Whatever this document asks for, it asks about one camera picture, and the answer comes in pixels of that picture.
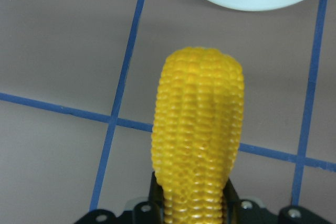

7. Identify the yellow corn cob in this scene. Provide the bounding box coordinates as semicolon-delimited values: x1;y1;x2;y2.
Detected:
151;47;245;223

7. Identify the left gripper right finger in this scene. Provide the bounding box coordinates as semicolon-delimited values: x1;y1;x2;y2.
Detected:
223;180;330;224

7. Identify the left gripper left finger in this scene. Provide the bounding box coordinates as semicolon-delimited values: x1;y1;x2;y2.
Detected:
76;173;164;223

